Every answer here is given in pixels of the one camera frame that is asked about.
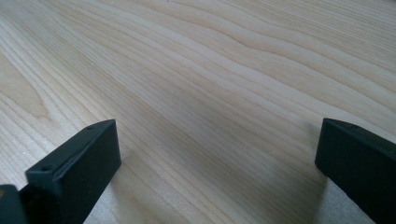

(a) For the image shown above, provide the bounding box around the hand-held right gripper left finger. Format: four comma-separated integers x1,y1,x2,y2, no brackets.
18,119,122,224

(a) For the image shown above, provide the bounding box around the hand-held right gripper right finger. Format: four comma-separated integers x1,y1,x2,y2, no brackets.
314,118,396,224

